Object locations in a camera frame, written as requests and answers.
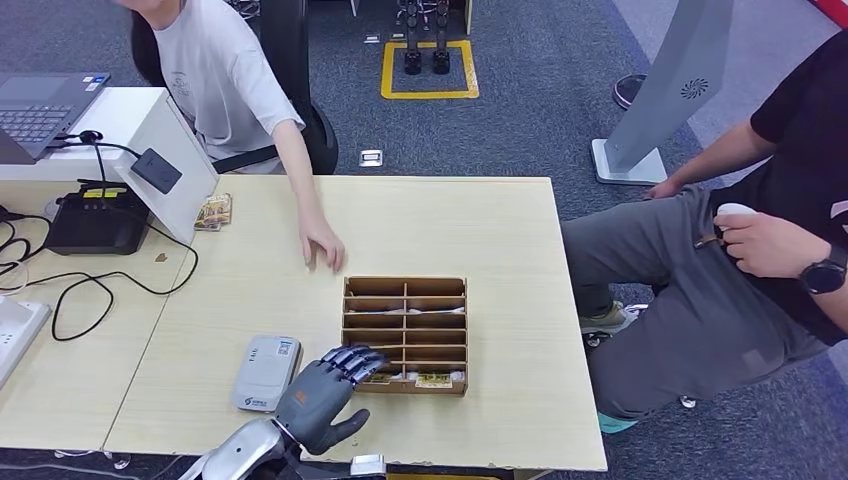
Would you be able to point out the stack of gold cards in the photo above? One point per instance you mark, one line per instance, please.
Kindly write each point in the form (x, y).
(204, 225)

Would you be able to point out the white frame post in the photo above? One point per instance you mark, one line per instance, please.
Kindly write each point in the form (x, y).
(354, 6)
(468, 16)

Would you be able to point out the chrome stool base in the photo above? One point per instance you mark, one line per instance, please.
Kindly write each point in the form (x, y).
(594, 340)

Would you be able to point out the red object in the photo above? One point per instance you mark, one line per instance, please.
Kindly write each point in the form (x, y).
(836, 8)

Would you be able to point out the white card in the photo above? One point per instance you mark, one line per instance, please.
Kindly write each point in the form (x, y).
(437, 310)
(378, 311)

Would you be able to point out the black flat scanner pad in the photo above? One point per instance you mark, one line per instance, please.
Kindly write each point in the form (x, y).
(156, 171)

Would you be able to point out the white handheld controller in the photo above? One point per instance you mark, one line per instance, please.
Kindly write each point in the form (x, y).
(735, 209)

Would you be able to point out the person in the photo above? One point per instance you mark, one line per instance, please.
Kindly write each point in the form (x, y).
(689, 318)
(212, 79)

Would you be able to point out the black robot leg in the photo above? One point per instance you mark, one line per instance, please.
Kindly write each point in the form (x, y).
(413, 63)
(440, 61)

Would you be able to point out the dark shoe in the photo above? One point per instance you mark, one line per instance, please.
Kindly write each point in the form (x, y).
(626, 91)

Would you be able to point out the yellow room key card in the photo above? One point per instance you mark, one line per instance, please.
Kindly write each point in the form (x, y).
(433, 381)

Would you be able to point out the cardboard compartment box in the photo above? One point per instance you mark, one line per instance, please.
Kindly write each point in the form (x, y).
(404, 331)

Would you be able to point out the black office chair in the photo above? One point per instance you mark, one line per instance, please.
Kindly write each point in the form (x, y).
(285, 53)

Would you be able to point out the white desk riser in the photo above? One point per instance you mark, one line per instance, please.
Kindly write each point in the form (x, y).
(126, 109)

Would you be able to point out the person's left hand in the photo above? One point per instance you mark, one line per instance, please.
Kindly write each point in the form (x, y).
(321, 242)
(768, 245)

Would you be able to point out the orange room key card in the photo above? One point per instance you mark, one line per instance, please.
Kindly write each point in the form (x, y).
(381, 379)

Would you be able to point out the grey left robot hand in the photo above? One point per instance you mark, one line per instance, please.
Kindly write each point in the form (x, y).
(314, 404)

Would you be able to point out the person's right hand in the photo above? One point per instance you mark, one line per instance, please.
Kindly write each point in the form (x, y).
(666, 188)

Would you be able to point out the white power strip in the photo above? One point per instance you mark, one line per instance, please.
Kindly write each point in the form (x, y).
(16, 331)

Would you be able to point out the person's right forearm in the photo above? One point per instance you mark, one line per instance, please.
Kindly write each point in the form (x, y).
(722, 156)

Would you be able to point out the black desktop terminal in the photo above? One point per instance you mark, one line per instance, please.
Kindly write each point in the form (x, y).
(93, 225)

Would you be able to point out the grey laptop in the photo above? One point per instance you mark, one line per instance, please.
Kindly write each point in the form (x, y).
(40, 112)

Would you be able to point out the silver floor socket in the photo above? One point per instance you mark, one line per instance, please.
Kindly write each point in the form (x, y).
(370, 158)

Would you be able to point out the grey kiosk stand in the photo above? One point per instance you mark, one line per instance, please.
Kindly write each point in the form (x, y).
(676, 79)

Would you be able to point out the grey card reader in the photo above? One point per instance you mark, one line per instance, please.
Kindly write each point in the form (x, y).
(262, 371)

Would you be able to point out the black wristwatch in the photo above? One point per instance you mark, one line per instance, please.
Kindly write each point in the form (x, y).
(823, 273)

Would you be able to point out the metal chair base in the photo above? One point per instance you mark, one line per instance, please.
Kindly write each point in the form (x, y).
(242, 8)

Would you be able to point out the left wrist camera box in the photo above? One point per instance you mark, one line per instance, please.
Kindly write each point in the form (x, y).
(368, 466)

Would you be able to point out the person's left forearm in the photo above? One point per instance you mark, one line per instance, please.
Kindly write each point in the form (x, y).
(836, 306)
(306, 189)

